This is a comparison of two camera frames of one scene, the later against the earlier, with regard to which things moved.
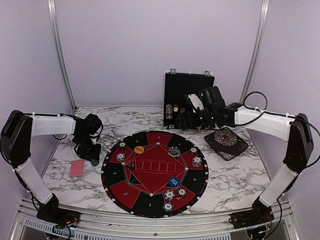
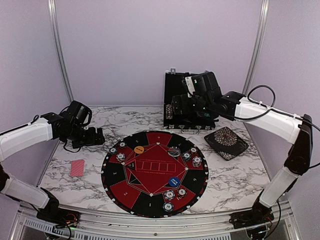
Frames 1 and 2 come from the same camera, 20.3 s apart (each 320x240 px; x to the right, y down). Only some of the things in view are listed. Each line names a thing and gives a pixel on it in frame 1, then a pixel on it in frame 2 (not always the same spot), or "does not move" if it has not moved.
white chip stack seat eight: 196,161 does not move
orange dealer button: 138,149 does not move
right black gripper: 183,116 → 176,104
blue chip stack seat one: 168,207 does not move
